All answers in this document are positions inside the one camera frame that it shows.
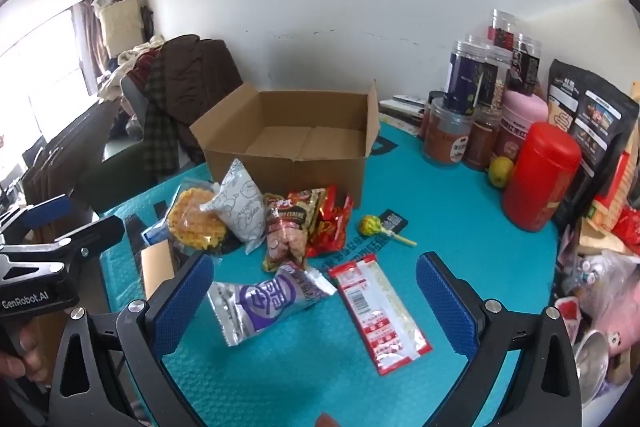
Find grey chair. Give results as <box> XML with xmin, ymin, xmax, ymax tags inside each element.
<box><xmin>120</xmin><ymin>77</ymin><xmax>151</xmax><ymax>142</ymax></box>

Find long red white packet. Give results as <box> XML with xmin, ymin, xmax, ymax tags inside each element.
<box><xmin>327</xmin><ymin>253</ymin><xmax>434</xmax><ymax>377</ymax></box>

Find clear plastic bag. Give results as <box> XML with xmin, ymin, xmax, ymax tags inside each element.
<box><xmin>575</xmin><ymin>249</ymin><xmax>640</xmax><ymax>318</ymax></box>

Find blue white tube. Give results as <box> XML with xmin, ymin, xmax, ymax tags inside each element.
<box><xmin>141</xmin><ymin>225</ymin><xmax>173</xmax><ymax>248</ymax></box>

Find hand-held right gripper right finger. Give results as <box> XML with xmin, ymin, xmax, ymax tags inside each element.
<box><xmin>416</xmin><ymin>251</ymin><xmax>583</xmax><ymax>427</ymax></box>

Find metal bowl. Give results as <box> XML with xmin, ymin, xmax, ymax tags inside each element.
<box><xmin>573</xmin><ymin>329</ymin><xmax>611</xmax><ymax>408</ymax></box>

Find narrow jar brown contents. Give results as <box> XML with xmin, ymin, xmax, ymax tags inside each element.
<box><xmin>462</xmin><ymin>106</ymin><xmax>503</xmax><ymax>172</ymax></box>

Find red canister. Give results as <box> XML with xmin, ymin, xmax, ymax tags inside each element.
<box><xmin>502</xmin><ymin>121</ymin><xmax>582</xmax><ymax>233</ymax></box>

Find clear jar purple label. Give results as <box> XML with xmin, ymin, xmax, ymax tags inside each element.
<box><xmin>442</xmin><ymin>39</ymin><xmax>493</xmax><ymax>116</ymax></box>

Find orange red box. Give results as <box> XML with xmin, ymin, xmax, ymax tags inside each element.
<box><xmin>587</xmin><ymin>149</ymin><xmax>635</xmax><ymax>233</ymax></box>

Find checked cloth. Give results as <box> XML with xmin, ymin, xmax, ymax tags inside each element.
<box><xmin>142</xmin><ymin>57</ymin><xmax>182</xmax><ymax>175</ymax></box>

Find cardboard box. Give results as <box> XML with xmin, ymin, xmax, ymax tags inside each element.
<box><xmin>189</xmin><ymin>79</ymin><xmax>382</xmax><ymax>210</ymax></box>

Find tan flat packet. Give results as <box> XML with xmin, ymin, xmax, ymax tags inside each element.
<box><xmin>140</xmin><ymin>239</ymin><xmax>176</xmax><ymax>304</ymax></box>

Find black card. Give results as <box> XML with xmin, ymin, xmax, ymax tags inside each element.
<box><xmin>378</xmin><ymin>208</ymin><xmax>409</xmax><ymax>238</ymax></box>

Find white printed bread packet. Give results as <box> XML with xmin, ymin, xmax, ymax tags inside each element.
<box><xmin>199</xmin><ymin>158</ymin><xmax>266</xmax><ymax>256</ymax></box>

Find clear waffle packet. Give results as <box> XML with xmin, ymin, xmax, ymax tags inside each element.
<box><xmin>141</xmin><ymin>179</ymin><xmax>231</xmax><ymax>258</ymax></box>

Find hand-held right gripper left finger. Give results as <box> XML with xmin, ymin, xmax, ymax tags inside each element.
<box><xmin>47</xmin><ymin>251</ymin><xmax>216</xmax><ymax>427</ymax></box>

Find person's left hand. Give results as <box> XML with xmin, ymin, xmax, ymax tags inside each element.
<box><xmin>0</xmin><ymin>332</ymin><xmax>51</xmax><ymax>390</ymax></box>

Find clear jar dark red label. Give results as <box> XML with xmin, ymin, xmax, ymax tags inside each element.
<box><xmin>487</xmin><ymin>9</ymin><xmax>519</xmax><ymax>52</ymax></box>

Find brown curtain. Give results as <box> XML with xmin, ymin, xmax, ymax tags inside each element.
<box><xmin>72</xmin><ymin>0</ymin><xmax>108</xmax><ymax>95</ymax></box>

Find stack of books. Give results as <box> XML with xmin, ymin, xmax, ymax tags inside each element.
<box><xmin>378</xmin><ymin>94</ymin><xmax>432</xmax><ymax>138</ymax></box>

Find yellow green fruit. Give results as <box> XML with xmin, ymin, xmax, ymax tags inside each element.
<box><xmin>488</xmin><ymin>156</ymin><xmax>516</xmax><ymax>188</ymax></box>

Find clear jar black label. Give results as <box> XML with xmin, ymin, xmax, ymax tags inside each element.
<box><xmin>505</xmin><ymin>34</ymin><xmax>543</xmax><ymax>96</ymax></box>

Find dark sofa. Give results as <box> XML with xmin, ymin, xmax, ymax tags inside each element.
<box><xmin>22</xmin><ymin>97</ymin><xmax>126</xmax><ymax>210</ymax></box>

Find red snack packet cartoon face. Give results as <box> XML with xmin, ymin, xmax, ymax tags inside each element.
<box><xmin>320</xmin><ymin>185</ymin><xmax>354</xmax><ymax>230</ymax></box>

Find clear jar of nuts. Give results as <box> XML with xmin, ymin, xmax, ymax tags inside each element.
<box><xmin>479</xmin><ymin>52</ymin><xmax>512</xmax><ymax>112</ymax></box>

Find silver purple snack packet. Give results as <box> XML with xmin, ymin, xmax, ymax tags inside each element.
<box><xmin>207</xmin><ymin>263</ymin><xmax>338</xmax><ymax>348</ymax></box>

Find black standing pouch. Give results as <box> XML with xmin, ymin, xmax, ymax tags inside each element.
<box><xmin>545</xmin><ymin>59</ymin><xmax>640</xmax><ymax>228</ymax></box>

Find brown jacket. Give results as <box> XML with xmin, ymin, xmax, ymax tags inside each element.
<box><xmin>145</xmin><ymin>34</ymin><xmax>246</xmax><ymax>168</ymax></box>

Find gold brown cereal packet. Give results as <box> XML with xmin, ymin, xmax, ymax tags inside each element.
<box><xmin>262</xmin><ymin>188</ymin><xmax>327</xmax><ymax>273</ymax></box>

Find red gold snack packet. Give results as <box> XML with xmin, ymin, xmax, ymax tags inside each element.
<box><xmin>305</xmin><ymin>217</ymin><xmax>351</xmax><ymax>259</ymax></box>

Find pile of clothes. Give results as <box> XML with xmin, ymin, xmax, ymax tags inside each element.
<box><xmin>97</xmin><ymin>34</ymin><xmax>166</xmax><ymax>102</ymax></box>

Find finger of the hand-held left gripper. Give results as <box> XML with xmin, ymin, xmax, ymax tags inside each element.
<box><xmin>0</xmin><ymin>194</ymin><xmax>72</xmax><ymax>235</ymax></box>
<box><xmin>37</xmin><ymin>215</ymin><xmax>126</xmax><ymax>264</ymax></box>

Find yellow green lollipop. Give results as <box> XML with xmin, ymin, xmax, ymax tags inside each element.
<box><xmin>361</xmin><ymin>214</ymin><xmax>418</xmax><ymax>248</ymax></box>

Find pink canister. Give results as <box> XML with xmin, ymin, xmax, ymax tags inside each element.
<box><xmin>492</xmin><ymin>89</ymin><xmax>549</xmax><ymax>158</ymax></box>

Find pink plush toy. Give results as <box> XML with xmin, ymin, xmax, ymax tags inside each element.
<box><xmin>597</xmin><ymin>304</ymin><xmax>638</xmax><ymax>358</ymax></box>

